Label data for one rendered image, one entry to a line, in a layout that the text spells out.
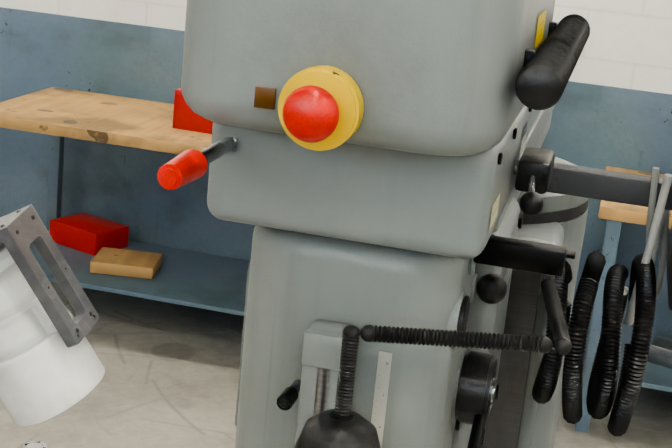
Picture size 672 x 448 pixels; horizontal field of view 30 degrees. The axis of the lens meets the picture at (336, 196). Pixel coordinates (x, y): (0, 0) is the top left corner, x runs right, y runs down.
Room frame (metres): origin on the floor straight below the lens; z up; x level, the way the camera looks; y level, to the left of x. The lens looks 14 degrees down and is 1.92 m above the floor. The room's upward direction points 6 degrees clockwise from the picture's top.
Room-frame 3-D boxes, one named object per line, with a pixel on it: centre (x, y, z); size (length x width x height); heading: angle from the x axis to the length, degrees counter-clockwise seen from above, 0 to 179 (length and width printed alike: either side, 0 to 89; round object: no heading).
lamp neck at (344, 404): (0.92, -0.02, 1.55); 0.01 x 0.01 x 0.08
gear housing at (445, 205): (1.16, -0.04, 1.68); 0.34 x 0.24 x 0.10; 168
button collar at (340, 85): (0.89, 0.02, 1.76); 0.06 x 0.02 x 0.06; 78
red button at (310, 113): (0.87, 0.02, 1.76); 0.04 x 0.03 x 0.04; 78
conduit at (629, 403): (1.34, -0.28, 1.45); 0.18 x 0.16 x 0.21; 168
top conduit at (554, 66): (1.12, -0.18, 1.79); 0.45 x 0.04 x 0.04; 168
